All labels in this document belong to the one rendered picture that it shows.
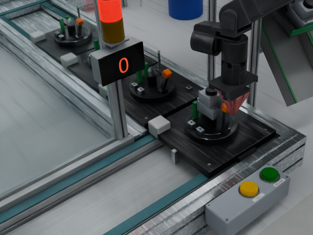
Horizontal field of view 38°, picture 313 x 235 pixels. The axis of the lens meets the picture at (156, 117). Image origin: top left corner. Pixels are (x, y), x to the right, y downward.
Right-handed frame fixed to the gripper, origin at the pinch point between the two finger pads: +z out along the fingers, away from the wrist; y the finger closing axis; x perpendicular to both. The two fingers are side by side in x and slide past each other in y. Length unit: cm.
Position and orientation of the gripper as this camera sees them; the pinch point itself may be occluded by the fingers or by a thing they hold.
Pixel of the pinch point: (232, 112)
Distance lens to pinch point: 111.4
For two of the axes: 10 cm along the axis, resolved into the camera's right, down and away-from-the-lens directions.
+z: 0.7, 8.1, 5.8
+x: 6.1, 4.2, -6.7
